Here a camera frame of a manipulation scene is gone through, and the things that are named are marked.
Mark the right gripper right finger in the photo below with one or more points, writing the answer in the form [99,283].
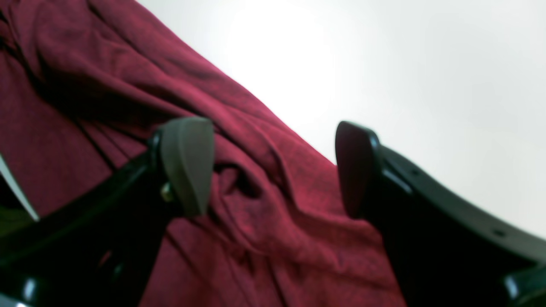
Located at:
[445,252]

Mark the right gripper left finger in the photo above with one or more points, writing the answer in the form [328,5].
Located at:
[100,250]

